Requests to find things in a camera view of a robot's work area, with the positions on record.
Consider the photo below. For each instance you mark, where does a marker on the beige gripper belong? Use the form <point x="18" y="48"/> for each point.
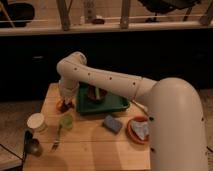
<point x="68" y="89"/>

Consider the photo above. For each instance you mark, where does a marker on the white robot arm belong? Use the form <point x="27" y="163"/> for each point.
<point x="176" y="121"/>

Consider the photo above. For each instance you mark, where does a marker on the green plastic cup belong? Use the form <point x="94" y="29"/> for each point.
<point x="66" y="122"/>

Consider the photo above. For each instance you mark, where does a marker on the orange fruit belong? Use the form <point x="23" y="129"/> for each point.
<point x="60" y="106"/>

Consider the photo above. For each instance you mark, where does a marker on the dark bowl in tray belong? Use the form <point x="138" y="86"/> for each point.
<point x="96" y="94"/>

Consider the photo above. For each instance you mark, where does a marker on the green plastic tray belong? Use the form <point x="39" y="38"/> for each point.
<point x="110" y="103"/>

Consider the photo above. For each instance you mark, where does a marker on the blue sponge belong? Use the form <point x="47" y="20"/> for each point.
<point x="112" y="124"/>

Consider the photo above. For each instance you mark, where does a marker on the metal fork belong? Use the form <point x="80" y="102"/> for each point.
<point x="57" y="139"/>

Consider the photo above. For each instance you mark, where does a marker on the red-orange bowl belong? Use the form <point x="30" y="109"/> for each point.
<point x="132" y="135"/>

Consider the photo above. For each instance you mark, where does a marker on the grey cloth in bowl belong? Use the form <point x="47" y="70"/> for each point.
<point x="140" y="128"/>

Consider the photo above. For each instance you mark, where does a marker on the black office chair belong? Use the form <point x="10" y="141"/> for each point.
<point x="20" y="13"/>

